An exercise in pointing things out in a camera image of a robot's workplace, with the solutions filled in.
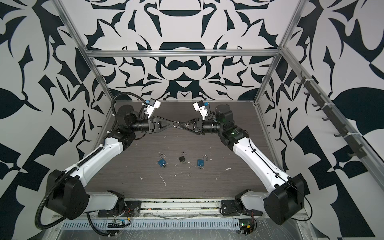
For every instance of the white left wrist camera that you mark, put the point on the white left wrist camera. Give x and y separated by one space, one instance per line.
152 105

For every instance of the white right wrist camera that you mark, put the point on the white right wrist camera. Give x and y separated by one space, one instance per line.
201 107

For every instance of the white slotted cable duct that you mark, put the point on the white slotted cable duct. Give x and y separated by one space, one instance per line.
174 224

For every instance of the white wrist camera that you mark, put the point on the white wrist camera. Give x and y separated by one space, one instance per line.
152 105
201 107

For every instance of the black padlock middle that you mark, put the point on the black padlock middle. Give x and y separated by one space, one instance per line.
182 158

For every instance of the green circuit board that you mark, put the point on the green circuit board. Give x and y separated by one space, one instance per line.
247 228
119 223

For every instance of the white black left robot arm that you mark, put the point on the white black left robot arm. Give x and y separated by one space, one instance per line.
66 194

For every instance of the blue padlock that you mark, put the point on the blue padlock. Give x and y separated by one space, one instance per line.
201 161
162 162

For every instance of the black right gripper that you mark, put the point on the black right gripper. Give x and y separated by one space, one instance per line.
199 126

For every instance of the grey wall hook rail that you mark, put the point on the grey wall hook rail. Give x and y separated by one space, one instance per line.
344 129

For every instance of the left green circuit board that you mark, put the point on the left green circuit board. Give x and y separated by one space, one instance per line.
119 223

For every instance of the right green circuit board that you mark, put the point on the right green circuit board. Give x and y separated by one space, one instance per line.
247 228

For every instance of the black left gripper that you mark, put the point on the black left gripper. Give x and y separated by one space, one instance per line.
153 124

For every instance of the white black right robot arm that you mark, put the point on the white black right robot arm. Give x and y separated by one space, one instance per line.
285 195

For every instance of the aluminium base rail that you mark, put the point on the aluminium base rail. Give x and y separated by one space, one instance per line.
176 209

